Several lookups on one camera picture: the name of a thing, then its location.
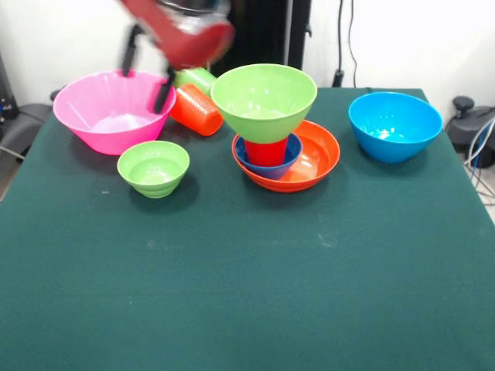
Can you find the red cup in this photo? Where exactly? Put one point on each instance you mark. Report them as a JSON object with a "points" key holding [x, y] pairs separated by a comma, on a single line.
{"points": [[267, 152]]}

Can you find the small green bowl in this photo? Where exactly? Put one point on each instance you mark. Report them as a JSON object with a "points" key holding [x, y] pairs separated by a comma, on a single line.
{"points": [[152, 170]]}

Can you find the black equipment box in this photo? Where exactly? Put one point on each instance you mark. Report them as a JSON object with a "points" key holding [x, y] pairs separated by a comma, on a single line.
{"points": [[7, 96]]}

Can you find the orange bowl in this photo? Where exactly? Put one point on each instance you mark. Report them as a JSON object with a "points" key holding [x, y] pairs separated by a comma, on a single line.
{"points": [[317, 154]]}

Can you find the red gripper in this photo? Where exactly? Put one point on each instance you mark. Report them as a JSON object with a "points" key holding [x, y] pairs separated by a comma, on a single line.
{"points": [[189, 48]]}

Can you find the orange cup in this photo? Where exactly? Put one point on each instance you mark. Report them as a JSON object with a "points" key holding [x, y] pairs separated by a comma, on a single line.
{"points": [[195, 110]]}

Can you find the green cup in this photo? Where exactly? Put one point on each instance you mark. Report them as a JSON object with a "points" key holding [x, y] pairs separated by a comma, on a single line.
{"points": [[195, 79]]}

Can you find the large green bowl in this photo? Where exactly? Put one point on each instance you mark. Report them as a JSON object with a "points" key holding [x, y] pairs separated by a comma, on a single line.
{"points": [[263, 100]]}

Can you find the large light blue bowl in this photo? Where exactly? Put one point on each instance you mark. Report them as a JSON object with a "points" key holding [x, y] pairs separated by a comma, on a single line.
{"points": [[394, 135]]}

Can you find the dark green table cloth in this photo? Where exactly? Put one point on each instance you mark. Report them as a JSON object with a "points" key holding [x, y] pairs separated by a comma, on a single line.
{"points": [[348, 309]]}

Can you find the grey office chair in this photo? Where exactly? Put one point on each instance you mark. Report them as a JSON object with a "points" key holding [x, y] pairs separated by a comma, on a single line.
{"points": [[23, 123]]}

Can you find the black chair base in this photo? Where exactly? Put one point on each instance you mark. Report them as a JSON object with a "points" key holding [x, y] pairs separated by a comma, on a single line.
{"points": [[470, 127]]}

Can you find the large pink bowl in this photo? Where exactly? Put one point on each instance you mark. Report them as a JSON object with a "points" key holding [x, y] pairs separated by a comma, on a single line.
{"points": [[108, 116]]}

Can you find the small dark blue bowl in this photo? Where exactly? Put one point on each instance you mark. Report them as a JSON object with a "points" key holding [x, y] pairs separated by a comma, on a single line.
{"points": [[270, 172]]}

